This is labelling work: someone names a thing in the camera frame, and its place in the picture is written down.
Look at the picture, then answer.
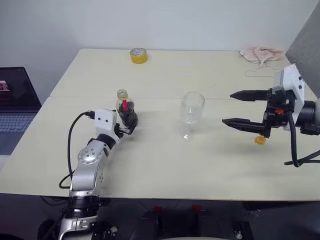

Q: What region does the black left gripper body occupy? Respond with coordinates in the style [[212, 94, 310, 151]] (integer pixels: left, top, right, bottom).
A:
[[113, 123, 125, 139]]

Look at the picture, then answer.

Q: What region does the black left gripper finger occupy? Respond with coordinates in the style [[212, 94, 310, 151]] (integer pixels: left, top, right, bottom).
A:
[[119, 124, 137, 136]]

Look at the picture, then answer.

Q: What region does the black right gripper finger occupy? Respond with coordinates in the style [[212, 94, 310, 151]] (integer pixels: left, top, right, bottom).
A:
[[221, 117, 266, 137], [229, 89, 270, 102]]

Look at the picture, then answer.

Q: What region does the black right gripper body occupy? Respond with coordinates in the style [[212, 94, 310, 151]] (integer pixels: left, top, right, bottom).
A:
[[262, 87, 298, 139]]

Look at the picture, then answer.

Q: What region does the clear bottle with dark drink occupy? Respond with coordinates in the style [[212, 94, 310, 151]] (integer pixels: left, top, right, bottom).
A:
[[115, 88, 139, 127]]

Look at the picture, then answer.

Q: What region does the clear plastic cup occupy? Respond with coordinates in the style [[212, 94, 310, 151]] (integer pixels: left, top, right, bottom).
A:
[[177, 91, 206, 143]]

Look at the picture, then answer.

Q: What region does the pink fluffy cloth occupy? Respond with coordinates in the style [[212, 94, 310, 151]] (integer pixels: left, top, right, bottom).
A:
[[238, 44, 285, 67]]

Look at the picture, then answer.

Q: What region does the yellow tape roll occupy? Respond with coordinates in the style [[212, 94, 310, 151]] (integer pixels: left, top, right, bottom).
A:
[[129, 47, 148, 65]]

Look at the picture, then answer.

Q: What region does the grey laptop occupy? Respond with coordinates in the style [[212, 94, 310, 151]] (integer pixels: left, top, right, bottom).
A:
[[0, 66, 42, 156]]

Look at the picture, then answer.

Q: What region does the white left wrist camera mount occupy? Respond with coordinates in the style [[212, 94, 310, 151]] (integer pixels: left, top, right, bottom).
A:
[[92, 108, 119, 137]]

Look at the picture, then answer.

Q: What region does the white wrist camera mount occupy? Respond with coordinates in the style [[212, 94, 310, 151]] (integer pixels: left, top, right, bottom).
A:
[[272, 63, 307, 132], [92, 108, 119, 137]]

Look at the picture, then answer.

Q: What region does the white wire hanger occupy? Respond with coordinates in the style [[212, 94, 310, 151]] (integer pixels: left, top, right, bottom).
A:
[[244, 65, 281, 79]]

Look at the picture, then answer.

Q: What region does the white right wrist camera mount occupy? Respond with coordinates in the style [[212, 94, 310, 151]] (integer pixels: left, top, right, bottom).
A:
[[272, 63, 307, 132]]

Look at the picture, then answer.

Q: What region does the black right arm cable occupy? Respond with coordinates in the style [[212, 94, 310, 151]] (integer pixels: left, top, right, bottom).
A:
[[283, 109, 320, 168]]

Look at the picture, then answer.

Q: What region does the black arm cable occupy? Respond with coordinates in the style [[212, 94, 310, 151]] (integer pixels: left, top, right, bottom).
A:
[[283, 109, 320, 168], [58, 110, 96, 190]]

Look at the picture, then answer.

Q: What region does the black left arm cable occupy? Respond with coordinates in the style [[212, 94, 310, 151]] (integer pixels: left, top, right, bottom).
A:
[[58, 110, 96, 190]]

